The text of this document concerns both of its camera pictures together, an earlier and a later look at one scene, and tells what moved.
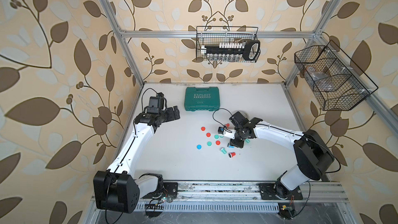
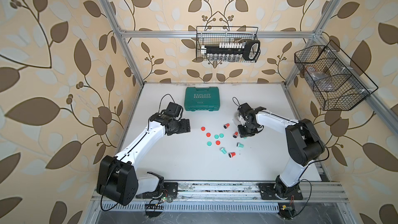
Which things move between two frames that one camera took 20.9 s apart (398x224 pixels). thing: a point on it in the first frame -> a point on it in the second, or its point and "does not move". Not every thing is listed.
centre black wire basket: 229,44 does not move
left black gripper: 170,116 -> 185,126
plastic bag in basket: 322,80 does not move
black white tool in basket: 248,50 does not move
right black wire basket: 338,82 does not move
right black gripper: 232,141 -> 243,134
